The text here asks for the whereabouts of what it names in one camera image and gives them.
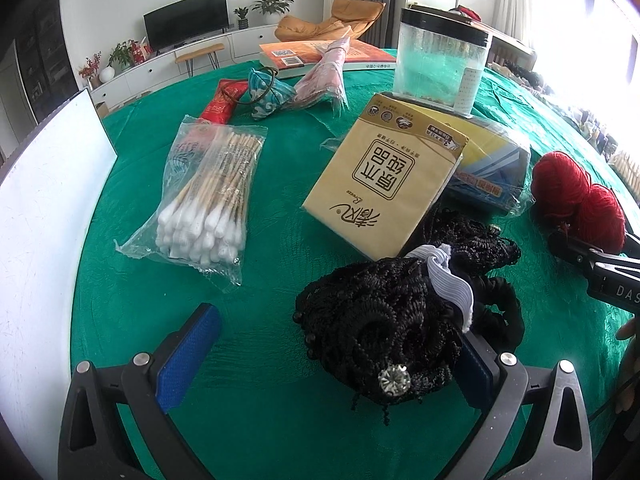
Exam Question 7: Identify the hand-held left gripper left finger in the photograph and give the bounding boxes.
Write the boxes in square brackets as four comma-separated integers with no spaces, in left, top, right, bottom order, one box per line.
[57,302,223,480]

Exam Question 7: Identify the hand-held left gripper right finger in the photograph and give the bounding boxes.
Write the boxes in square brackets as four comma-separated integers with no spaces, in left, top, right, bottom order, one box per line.
[440,332,594,480]

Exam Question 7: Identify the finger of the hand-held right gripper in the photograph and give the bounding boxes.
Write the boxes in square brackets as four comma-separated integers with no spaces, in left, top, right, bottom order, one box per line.
[547,230,608,268]

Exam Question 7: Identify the red yarn ball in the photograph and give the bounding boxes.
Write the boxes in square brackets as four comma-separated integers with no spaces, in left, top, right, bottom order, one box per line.
[574,183,627,256]
[531,151,592,222]

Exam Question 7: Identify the black scrunchie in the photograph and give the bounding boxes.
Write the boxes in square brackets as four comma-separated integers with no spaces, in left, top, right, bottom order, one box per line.
[470,275,524,358]

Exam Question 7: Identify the white elastic band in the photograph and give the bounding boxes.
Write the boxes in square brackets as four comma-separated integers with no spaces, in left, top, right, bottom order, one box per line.
[414,243,476,334]

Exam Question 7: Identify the black beaded hair net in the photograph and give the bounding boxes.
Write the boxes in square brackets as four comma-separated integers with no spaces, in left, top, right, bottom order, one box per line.
[419,204,522,282]
[294,255,467,427]

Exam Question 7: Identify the blue and yellow packet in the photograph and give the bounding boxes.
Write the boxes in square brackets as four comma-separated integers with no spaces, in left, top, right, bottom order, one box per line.
[442,105,533,219]

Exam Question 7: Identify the bag of cotton swabs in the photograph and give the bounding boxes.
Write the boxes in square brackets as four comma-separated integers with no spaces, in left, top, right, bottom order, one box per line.
[115,115,269,295]

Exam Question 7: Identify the tan tissue pack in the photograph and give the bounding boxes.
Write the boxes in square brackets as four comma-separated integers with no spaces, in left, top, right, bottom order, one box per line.
[301,92,471,262]

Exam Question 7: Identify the person's right hand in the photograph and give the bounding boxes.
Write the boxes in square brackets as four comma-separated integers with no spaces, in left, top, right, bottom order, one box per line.
[616,320,640,413]

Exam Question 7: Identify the green tablecloth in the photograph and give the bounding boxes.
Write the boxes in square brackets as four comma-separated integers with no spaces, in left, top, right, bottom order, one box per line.
[70,47,640,480]

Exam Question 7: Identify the white board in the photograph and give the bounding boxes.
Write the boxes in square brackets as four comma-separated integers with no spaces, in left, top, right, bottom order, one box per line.
[0,87,120,467]

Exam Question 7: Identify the clear jar with black lid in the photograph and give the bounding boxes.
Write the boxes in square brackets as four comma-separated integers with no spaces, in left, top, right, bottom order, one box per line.
[391,7,494,117]

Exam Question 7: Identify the red packet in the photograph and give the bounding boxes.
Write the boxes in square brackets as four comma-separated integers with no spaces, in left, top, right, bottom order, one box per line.
[196,79,250,126]

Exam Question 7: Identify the teal patterned sachet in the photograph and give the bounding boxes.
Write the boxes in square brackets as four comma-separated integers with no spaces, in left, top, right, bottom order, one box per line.
[247,67,297,120]

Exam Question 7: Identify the white television cabinet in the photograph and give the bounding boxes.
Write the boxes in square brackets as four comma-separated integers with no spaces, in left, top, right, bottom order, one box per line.
[87,24,281,111]

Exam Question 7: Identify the orange book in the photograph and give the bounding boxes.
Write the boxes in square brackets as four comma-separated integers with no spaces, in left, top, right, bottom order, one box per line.
[259,39,399,79]

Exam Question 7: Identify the wooden stool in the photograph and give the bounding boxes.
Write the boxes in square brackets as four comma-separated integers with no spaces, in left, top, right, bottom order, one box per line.
[174,42,226,77]

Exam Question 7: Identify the pink wrapped packet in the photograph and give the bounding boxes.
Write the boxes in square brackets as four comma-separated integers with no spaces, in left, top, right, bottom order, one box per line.
[293,26,351,112]

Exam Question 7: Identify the red flower branches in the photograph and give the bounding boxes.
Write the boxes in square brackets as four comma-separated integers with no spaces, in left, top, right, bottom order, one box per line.
[78,51,104,89]

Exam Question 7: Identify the potted plant with red decorations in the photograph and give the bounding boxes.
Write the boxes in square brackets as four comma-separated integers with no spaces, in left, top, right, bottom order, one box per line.
[107,39,140,72]

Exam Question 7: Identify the dark display cabinet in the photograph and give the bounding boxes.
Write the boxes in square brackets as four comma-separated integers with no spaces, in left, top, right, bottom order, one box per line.
[14,0,82,128]

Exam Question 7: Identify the black television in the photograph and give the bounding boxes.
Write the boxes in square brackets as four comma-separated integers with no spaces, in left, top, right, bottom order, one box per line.
[143,0,230,53]

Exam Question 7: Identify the orange lounge chair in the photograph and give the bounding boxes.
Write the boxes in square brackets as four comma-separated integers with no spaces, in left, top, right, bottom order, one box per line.
[275,0,387,42]

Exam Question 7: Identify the large green potted plant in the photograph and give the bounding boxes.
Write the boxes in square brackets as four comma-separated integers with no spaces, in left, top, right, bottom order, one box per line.
[250,0,295,26]

